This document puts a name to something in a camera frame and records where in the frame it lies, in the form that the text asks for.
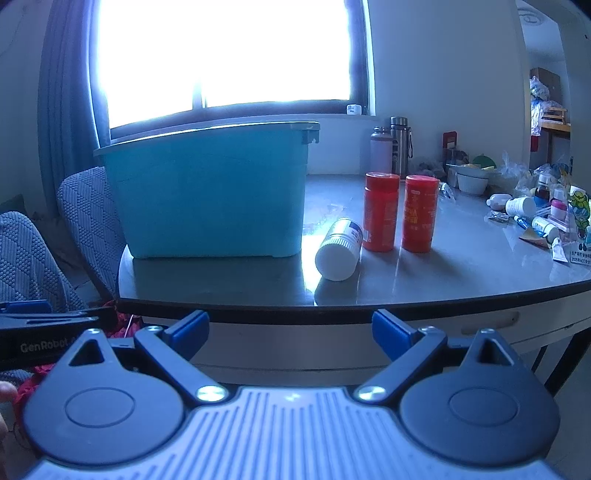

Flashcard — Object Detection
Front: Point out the red canister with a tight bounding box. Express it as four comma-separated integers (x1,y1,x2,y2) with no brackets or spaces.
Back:
362,172,400,253
401,174,440,253

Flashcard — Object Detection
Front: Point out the blue plastic storage bin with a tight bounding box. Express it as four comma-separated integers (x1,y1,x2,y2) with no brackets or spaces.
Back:
93,121,321,259

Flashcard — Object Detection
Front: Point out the person's left hand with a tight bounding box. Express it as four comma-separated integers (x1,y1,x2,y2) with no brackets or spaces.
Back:
0,382,19,457

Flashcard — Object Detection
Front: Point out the pink water bottle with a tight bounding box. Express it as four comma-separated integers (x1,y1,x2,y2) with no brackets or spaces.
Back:
370,127,393,175

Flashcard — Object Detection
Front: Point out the steel thermos flask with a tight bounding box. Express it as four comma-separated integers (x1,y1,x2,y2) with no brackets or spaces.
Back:
390,116,413,174

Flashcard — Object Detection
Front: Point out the wooden shelf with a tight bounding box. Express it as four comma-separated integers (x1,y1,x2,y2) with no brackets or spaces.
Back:
530,67,573,153

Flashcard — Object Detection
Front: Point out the blue and white bottle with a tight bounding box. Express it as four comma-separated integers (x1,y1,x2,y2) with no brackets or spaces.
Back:
531,217,560,243

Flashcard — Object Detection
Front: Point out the white bowl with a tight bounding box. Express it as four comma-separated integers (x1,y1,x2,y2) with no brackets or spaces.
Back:
446,161,491,196

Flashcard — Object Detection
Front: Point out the pink and white jar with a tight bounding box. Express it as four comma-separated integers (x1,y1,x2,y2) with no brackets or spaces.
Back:
549,188,568,221

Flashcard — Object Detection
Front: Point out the white pill bottle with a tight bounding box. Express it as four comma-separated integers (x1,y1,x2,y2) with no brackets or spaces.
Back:
505,196,537,217

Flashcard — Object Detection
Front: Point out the clear plastic bag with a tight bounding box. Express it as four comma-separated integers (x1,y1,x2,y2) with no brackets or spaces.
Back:
496,152,536,195

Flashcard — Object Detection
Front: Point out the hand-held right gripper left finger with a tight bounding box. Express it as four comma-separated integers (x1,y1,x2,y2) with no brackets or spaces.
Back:
69,309,230,402

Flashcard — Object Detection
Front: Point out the cartoon stand sign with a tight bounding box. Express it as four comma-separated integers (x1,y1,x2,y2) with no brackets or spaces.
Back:
567,185,591,266

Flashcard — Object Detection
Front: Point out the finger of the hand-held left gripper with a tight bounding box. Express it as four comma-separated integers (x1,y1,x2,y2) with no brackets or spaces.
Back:
0,300,116,324

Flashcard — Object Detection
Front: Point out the brown glass bottle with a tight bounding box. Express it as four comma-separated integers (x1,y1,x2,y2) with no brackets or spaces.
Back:
534,173,553,206

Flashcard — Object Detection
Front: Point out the window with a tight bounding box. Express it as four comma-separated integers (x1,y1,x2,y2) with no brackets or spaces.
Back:
90,0,376,139

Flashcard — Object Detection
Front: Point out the blue curtain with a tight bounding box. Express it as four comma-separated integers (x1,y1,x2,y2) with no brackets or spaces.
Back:
39,0,112,195

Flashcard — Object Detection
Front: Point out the dark plastic bag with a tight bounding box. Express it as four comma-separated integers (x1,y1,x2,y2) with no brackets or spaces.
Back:
410,157,446,180

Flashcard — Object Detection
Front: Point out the white medicine bottle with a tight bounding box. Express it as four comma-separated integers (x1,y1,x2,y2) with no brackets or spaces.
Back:
315,218,363,282

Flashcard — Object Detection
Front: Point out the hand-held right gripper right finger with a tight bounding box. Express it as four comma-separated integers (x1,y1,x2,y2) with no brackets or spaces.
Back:
353,308,522,402

